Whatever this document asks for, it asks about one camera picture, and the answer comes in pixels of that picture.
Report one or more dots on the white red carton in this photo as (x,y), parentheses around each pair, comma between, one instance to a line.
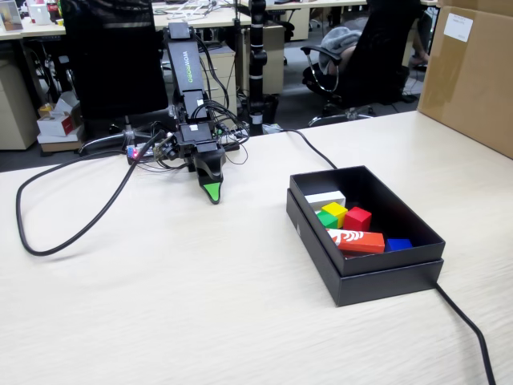
(56,126)

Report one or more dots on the picture frame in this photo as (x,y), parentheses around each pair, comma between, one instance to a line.
(11,16)

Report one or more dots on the cola bottle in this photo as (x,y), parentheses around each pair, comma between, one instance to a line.
(53,10)

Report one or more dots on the black open box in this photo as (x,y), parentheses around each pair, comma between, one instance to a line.
(384,286)

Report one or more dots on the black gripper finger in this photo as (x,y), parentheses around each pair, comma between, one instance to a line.
(212,164)
(212,190)

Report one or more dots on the orange carton white print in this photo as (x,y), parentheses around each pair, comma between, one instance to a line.
(364,242)

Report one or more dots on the small brown cardboard box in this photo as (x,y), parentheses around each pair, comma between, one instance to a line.
(60,145)

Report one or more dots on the red wooden cube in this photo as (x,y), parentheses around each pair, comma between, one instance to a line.
(356,220)

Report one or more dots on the beige drawer cabinet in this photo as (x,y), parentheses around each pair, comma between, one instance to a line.
(228,68)
(276,56)
(16,104)

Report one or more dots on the black chrome office chair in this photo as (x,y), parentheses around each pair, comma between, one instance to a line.
(380,60)

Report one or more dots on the black pole white bands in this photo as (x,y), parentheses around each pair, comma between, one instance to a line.
(256,60)

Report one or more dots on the black cardboard box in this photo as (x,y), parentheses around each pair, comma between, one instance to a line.
(401,208)

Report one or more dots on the black mesh office chair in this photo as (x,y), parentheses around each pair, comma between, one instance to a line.
(112,60)

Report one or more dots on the seated person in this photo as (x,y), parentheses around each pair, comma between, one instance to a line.
(350,53)

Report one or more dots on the small white box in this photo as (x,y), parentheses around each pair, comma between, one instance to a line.
(322,198)

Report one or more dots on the white paper label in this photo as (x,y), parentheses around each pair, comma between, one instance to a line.
(459,26)

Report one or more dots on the blue wooden cube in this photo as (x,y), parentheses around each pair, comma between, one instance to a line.
(398,244)

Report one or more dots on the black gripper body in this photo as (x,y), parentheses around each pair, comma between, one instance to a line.
(194,138)

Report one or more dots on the controller board red LED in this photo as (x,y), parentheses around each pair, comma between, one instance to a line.
(138,153)

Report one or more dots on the green wooden cube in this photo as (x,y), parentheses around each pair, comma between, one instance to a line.
(326,220)

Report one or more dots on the beige office desk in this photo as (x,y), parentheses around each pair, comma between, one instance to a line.
(320,5)
(216,22)
(40,29)

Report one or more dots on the yellow wooden cube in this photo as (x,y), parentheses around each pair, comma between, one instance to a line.
(334,210)

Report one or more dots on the large cardboard box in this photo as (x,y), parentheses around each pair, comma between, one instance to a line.
(473,88)

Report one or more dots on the grey cloth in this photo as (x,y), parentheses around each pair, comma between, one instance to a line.
(338,40)

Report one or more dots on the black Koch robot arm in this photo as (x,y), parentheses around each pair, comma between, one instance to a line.
(184,64)

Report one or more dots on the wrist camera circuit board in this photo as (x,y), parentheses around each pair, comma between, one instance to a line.
(166,147)

